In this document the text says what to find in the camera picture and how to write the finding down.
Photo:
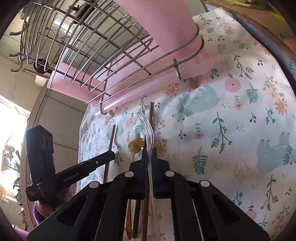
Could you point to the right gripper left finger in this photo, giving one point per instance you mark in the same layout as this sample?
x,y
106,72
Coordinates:
x,y
114,196

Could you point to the pink utensil cup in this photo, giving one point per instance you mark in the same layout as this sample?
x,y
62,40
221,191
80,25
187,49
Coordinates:
x,y
169,23
62,81

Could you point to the black chopstick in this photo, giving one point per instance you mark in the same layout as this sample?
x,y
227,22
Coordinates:
x,y
136,219

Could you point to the metal wire dish rack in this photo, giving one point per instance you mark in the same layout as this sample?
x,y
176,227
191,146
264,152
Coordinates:
x,y
98,38

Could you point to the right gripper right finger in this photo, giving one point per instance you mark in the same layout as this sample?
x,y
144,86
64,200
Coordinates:
x,y
167,184

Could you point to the pink utensil cup right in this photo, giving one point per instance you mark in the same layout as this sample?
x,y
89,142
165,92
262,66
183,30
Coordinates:
x,y
169,23

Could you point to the pink utensil cup left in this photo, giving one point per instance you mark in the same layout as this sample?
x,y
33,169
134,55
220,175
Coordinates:
x,y
62,81

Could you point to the floral bear print cloth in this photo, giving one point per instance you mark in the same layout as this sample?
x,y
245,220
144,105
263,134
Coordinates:
x,y
236,129

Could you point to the clear plastic fork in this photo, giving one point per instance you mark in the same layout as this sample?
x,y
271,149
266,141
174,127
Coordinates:
x,y
150,144

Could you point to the cardboard box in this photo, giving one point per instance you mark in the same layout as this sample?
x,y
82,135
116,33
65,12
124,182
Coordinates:
x,y
268,21

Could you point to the pink drip tray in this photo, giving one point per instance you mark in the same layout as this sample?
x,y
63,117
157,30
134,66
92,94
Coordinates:
x,y
159,70

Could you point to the person's left hand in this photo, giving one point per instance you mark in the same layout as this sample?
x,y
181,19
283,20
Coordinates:
x,y
46,210

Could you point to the brown wooden chopstick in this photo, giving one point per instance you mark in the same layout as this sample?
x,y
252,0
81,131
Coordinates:
x,y
145,205

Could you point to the dark wooden chopstick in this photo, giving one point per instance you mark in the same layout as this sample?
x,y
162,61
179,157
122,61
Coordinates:
x,y
106,169

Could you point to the gold metal spoon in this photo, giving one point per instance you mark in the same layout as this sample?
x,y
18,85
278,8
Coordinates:
x,y
134,147

